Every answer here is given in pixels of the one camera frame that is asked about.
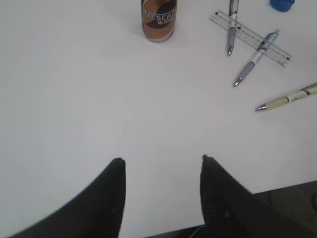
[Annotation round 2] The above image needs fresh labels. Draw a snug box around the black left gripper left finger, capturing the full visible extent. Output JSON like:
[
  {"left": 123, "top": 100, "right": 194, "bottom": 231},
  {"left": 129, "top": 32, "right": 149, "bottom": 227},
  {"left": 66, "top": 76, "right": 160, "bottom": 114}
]
[{"left": 14, "top": 158, "right": 126, "bottom": 238}]

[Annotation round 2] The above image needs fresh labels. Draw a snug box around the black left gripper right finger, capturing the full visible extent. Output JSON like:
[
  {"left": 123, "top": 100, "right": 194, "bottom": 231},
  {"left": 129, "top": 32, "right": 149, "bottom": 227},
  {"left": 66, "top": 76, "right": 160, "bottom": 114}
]
[{"left": 200, "top": 155, "right": 316, "bottom": 238}]

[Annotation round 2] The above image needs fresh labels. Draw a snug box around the clear plastic ruler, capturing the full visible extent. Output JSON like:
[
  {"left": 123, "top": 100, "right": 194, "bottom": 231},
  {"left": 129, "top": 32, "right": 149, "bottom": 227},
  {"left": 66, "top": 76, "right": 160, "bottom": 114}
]
[{"left": 209, "top": 10, "right": 292, "bottom": 67}]

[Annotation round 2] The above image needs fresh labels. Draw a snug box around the blue patterned pen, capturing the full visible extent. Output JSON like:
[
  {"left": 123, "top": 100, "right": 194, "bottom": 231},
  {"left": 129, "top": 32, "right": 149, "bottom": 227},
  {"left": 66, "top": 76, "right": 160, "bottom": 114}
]
[{"left": 233, "top": 30, "right": 279, "bottom": 87}]

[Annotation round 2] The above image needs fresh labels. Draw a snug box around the brown Nescafe coffee bottle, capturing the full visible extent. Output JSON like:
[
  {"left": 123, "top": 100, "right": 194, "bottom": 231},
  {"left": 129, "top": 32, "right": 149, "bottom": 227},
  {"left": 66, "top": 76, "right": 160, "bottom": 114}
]
[{"left": 141, "top": 0, "right": 178, "bottom": 42}]

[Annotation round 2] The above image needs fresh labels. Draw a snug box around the cream barrel pen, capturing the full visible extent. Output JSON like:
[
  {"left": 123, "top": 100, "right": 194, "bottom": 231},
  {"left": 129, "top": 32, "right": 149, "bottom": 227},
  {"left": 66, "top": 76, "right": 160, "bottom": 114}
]
[{"left": 255, "top": 83, "right": 317, "bottom": 112}]

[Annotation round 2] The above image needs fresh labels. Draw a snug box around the grey grip pen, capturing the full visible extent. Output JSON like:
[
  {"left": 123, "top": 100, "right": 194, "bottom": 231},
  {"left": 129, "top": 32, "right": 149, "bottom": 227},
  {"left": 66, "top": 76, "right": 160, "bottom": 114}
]
[{"left": 227, "top": 0, "right": 239, "bottom": 56}]

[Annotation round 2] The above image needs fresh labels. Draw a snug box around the blue pencil sharpener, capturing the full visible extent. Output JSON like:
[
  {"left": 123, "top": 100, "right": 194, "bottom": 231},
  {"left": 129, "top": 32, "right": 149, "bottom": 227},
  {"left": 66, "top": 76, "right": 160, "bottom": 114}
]
[{"left": 269, "top": 0, "right": 295, "bottom": 12}]

